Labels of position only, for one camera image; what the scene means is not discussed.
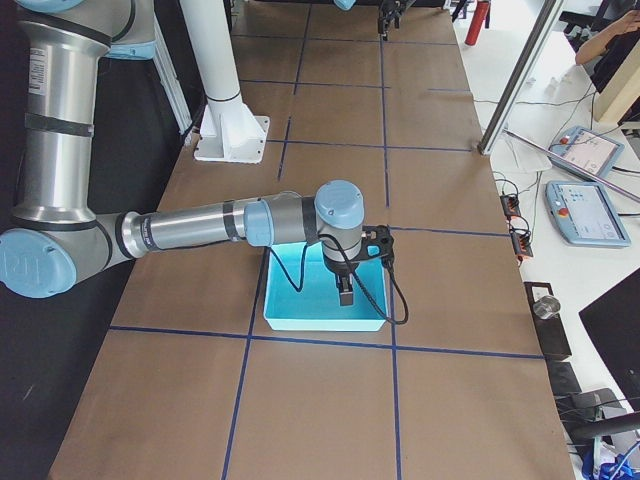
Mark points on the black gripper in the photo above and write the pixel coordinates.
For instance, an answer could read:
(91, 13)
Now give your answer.
(340, 269)
(387, 22)

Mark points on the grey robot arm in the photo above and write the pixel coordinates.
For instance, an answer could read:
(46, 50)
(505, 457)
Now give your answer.
(346, 5)
(58, 242)

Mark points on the light blue plastic bin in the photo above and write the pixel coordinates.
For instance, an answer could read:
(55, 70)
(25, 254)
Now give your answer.
(301, 295)

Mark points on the brown paper table cover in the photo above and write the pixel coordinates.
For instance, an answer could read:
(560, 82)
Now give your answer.
(192, 383)

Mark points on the red fire extinguisher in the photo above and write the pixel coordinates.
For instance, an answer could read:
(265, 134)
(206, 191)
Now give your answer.
(480, 20)

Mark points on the black power strip right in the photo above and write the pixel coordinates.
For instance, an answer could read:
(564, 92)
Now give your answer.
(521, 246)

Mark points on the black power strip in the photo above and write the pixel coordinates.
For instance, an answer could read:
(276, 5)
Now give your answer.
(521, 246)
(510, 205)

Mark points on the black power strip left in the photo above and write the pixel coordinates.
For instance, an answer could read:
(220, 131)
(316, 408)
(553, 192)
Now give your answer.
(510, 205)

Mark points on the white support column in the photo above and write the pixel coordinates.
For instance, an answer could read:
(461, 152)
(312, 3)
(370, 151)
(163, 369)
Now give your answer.
(229, 131)

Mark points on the silver metal cylinder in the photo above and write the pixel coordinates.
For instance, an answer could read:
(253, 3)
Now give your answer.
(546, 307)

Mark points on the person in black shirt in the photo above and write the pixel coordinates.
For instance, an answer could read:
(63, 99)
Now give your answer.
(612, 45)

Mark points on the far teach pendant tablet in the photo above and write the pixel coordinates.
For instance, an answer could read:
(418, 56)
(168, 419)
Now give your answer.
(589, 150)

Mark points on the teach pendant tablet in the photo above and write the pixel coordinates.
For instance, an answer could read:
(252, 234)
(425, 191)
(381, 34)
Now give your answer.
(584, 215)
(589, 150)

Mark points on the near teach pendant tablet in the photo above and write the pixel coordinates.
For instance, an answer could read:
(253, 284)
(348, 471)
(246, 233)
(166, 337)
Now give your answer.
(584, 215)

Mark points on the black monitor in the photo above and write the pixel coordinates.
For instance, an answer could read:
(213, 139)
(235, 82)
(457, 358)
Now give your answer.
(612, 324)

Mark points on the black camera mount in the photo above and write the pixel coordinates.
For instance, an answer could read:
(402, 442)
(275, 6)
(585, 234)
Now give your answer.
(376, 243)

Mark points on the grey aluminium frame post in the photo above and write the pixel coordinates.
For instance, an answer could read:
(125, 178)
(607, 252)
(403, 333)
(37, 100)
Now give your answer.
(548, 16)

